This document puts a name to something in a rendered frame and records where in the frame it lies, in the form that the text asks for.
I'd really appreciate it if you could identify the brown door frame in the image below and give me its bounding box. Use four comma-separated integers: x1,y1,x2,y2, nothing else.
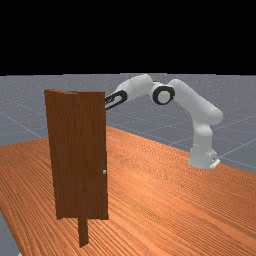
43,88,90,249

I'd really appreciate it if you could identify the brown door leaf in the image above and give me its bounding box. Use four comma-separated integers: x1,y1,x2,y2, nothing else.
54,90,110,222

